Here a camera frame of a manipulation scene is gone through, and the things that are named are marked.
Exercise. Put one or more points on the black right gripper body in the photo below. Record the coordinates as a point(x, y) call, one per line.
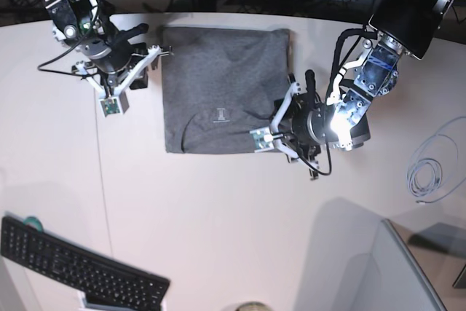
point(109, 50)

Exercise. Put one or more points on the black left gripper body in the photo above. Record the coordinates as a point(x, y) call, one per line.
point(311, 118)

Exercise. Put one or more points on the grey t-shirt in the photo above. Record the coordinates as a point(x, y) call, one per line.
point(219, 85)

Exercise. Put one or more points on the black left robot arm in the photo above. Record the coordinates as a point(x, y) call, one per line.
point(364, 67)

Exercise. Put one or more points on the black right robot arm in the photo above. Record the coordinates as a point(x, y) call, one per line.
point(85, 26)

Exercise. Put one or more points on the green tape roll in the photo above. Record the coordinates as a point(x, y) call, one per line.
point(34, 223)

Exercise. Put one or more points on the round metallic can top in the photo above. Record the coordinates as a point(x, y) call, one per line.
point(253, 306)

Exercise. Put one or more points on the black computer keyboard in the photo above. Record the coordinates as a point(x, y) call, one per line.
point(91, 273)

